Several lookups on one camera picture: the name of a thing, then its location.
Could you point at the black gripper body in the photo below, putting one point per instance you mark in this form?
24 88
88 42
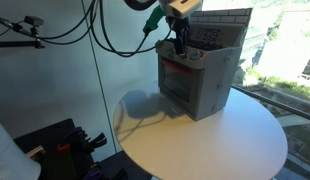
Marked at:
178 28

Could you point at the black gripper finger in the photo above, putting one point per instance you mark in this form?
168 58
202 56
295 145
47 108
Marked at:
177 46
184 48

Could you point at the grey toy oven knob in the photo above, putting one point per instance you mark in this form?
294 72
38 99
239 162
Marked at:
196 55

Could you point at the grey toy oven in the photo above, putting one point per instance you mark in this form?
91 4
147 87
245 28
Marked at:
208 76

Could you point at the round white table top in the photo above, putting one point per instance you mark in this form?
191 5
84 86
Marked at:
211 143

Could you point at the orange black spring clamp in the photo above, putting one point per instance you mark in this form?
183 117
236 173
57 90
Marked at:
78 140

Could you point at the white rounded cover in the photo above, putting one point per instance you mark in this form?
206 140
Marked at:
11 156

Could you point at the dark window rail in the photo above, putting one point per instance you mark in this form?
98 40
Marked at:
278 103

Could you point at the small black camera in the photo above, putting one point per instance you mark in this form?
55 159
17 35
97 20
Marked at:
34 20

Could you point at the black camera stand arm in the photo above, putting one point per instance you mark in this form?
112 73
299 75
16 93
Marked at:
18 43

